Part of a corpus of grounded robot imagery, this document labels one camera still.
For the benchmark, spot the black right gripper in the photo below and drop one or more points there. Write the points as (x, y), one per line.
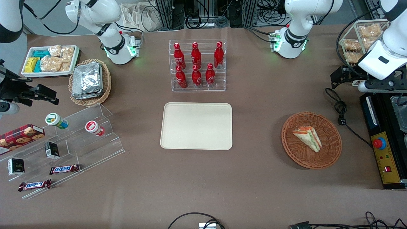
(13, 90)

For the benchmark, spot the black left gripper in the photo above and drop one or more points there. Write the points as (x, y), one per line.
(352, 75)

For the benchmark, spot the triangle sandwich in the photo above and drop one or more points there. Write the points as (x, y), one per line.
(308, 138)

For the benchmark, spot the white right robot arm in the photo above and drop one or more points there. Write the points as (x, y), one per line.
(95, 12)

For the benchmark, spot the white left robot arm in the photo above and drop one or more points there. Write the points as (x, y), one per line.
(299, 12)

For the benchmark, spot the white rectangular snack tray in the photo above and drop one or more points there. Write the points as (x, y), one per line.
(47, 74)

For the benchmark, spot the tan oval wicker basket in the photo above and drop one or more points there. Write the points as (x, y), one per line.
(106, 86)

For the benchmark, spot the brown round wicker basket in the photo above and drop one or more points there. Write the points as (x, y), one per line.
(299, 156)

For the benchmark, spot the beige plastic tray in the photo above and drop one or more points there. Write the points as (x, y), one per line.
(196, 126)

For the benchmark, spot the clear fried snack pack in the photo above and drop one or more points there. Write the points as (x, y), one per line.
(352, 57)
(351, 44)
(369, 31)

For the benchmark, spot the green lid yoghurt cup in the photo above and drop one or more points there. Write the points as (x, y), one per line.
(55, 120)

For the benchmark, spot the yellow snack packet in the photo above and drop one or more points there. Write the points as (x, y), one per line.
(31, 64)

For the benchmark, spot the clear rice cracker pack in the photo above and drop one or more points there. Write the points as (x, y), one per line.
(51, 63)
(54, 51)
(67, 54)

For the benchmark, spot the red cookie box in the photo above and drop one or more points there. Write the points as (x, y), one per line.
(19, 138)

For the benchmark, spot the teal snack packet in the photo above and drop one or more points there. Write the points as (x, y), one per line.
(41, 53)

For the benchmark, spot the stacked foil containers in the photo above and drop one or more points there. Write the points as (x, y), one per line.
(86, 81)

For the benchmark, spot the red lid yoghurt cup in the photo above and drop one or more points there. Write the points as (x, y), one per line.
(93, 127)

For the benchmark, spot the clear acrylic stepped shelf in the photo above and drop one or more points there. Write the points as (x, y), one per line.
(82, 149)

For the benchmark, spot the small black white box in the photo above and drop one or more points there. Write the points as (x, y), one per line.
(16, 166)

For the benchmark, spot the steel pan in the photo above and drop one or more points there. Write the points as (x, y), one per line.
(400, 117)

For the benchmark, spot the Snickers chocolate bar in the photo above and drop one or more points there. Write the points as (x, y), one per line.
(64, 169)
(34, 185)

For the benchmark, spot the red emergency stop button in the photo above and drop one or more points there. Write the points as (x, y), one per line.
(379, 143)

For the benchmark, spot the black machine with yellow panel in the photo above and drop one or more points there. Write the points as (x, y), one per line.
(386, 165)

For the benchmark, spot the clear acrylic bottle rack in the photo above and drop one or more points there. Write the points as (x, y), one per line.
(219, 79)

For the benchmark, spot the red cola bottle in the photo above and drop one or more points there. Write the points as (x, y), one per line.
(196, 56)
(218, 55)
(196, 78)
(181, 79)
(179, 57)
(210, 77)

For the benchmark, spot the white cloth bag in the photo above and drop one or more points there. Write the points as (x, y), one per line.
(140, 16)

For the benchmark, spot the small silver device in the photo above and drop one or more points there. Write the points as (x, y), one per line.
(207, 226)

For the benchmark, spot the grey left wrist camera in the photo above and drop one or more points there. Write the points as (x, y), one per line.
(364, 87)

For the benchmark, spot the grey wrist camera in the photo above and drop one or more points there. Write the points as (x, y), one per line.
(364, 87)
(9, 108)

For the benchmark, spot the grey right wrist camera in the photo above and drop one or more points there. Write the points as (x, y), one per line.
(9, 108)

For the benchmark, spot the aluminium frame post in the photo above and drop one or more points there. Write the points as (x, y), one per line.
(163, 14)
(250, 12)

